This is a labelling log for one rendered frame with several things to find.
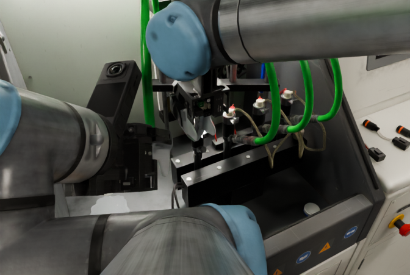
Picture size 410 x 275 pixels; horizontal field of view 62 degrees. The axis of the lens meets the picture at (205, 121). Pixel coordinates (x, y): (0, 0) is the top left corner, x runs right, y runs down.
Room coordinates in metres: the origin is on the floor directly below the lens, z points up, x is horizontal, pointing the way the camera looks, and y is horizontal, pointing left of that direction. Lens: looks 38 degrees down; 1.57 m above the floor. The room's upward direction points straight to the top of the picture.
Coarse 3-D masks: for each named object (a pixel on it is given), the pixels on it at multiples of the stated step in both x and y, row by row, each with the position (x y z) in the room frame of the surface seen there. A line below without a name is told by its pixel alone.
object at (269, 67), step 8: (272, 64) 0.50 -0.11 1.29; (272, 72) 0.49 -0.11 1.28; (272, 80) 0.49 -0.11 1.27; (272, 88) 0.48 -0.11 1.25; (272, 96) 0.48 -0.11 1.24; (272, 104) 0.48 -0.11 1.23; (280, 104) 0.48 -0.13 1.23; (272, 112) 0.47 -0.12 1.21; (280, 112) 0.47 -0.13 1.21; (272, 120) 0.47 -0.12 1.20; (272, 128) 0.47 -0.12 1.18; (240, 136) 0.56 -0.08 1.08; (248, 136) 0.54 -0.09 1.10; (272, 136) 0.47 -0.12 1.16; (248, 144) 0.53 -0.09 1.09; (256, 144) 0.50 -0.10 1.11; (264, 144) 0.49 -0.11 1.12
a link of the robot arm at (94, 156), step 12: (84, 108) 0.27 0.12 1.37; (84, 120) 0.24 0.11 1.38; (96, 120) 0.25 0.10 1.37; (96, 132) 0.24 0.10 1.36; (96, 144) 0.23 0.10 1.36; (108, 144) 0.24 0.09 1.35; (84, 156) 0.21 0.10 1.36; (96, 156) 0.23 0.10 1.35; (84, 168) 0.21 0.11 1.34; (96, 168) 0.23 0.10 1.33; (72, 180) 0.21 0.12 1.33
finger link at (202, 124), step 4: (200, 116) 0.53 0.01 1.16; (208, 116) 0.51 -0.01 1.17; (196, 120) 0.53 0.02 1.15; (200, 120) 0.53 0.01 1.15; (204, 120) 0.52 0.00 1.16; (208, 120) 0.51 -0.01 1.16; (196, 124) 0.53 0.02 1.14; (200, 124) 0.53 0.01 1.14; (204, 124) 0.52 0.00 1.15; (208, 124) 0.51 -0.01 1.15; (212, 124) 0.50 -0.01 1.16; (196, 128) 0.53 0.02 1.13; (200, 128) 0.53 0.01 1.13; (204, 128) 0.52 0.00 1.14; (208, 128) 0.51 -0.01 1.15; (212, 128) 0.50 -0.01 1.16; (196, 132) 0.52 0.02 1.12; (200, 132) 0.53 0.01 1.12; (208, 132) 0.51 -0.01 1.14; (212, 132) 0.50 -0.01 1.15; (200, 136) 0.53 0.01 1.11
